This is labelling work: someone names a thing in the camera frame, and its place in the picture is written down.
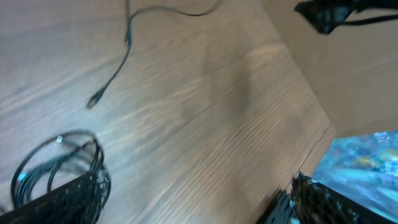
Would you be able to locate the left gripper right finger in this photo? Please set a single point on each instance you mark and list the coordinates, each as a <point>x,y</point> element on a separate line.
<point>317,203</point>

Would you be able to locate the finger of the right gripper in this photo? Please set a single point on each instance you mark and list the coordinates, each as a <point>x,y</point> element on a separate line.
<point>325,15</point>

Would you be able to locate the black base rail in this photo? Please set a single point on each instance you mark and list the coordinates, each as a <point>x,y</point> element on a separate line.
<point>280,210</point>

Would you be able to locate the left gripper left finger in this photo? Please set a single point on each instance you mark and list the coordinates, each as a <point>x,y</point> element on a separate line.
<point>78,201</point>

